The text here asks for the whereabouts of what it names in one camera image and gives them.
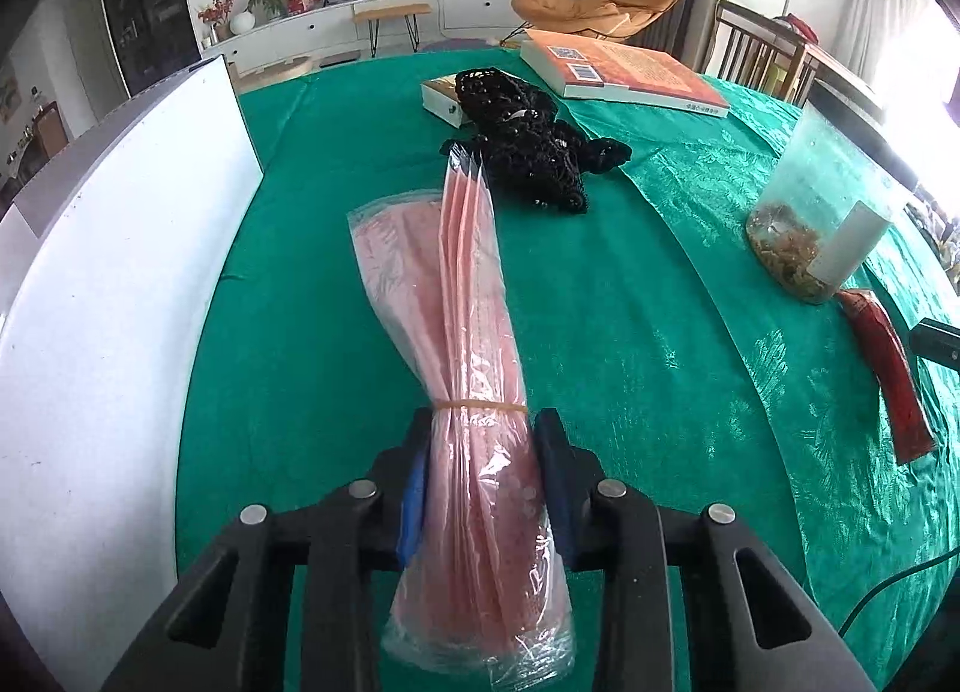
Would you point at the orange lounge chair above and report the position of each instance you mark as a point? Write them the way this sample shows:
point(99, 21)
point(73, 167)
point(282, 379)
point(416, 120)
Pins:
point(615, 20)

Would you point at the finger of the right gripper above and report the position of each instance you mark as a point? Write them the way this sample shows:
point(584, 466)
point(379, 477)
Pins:
point(937, 341)

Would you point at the red plastic packet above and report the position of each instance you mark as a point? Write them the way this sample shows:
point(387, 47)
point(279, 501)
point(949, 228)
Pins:
point(882, 348)

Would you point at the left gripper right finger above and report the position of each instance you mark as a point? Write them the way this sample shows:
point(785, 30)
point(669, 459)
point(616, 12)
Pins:
point(749, 625)

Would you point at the orange book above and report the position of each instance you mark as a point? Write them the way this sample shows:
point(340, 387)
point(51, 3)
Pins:
point(590, 69)

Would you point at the white cardboard storage box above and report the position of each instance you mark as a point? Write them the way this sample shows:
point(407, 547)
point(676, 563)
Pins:
point(110, 258)

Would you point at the clear jar black lid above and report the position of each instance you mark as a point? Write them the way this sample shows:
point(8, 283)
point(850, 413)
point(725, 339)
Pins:
point(834, 193)

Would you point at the white tv cabinet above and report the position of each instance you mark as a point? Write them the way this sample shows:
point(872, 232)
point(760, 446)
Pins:
point(367, 28)

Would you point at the pink face mask pack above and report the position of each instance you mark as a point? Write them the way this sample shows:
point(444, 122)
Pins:
point(484, 592)

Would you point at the red flower vase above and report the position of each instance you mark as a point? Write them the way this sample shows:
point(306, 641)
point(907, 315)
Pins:
point(215, 16)

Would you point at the yellow tissue pack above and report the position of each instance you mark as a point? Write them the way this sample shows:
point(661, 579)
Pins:
point(439, 98)

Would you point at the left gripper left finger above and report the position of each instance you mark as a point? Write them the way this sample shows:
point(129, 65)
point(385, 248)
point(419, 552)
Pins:
point(224, 625)

